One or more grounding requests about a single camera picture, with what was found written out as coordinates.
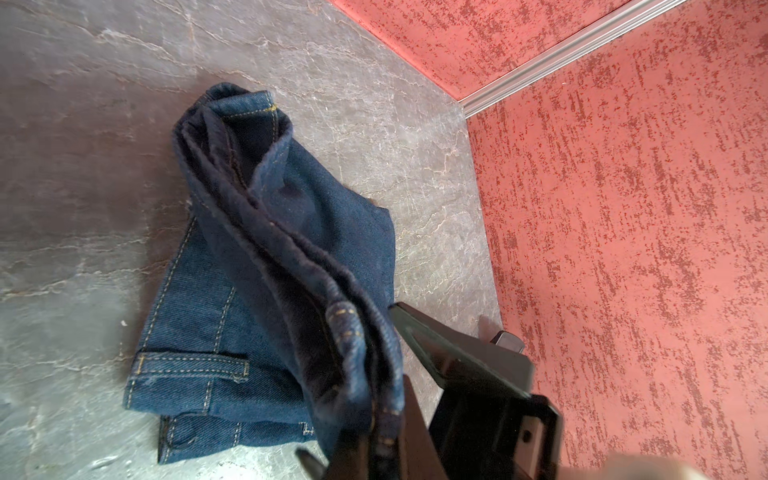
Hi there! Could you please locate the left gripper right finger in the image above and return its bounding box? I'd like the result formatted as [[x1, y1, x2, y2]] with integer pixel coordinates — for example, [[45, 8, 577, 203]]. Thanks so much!
[[398, 375, 448, 480]]

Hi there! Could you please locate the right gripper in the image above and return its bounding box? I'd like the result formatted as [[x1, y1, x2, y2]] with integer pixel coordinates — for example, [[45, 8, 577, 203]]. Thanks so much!
[[389, 302, 564, 479]]

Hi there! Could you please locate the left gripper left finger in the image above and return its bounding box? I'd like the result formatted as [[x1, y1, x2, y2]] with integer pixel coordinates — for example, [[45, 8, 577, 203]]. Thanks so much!
[[296, 432, 369, 480]]

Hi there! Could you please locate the blue denim skirt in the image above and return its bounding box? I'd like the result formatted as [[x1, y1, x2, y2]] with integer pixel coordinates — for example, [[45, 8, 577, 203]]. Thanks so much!
[[124, 83, 404, 464]]

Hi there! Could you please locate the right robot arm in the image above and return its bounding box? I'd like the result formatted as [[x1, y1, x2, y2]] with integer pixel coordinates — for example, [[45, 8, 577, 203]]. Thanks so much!
[[390, 302, 703, 479]]

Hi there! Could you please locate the black calculator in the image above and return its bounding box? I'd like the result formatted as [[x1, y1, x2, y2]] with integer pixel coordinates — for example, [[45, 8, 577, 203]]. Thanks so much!
[[491, 330, 525, 354]]

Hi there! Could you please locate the right aluminium corner post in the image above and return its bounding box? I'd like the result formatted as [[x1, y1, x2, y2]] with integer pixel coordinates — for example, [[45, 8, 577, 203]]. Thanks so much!
[[459, 0, 685, 119]]

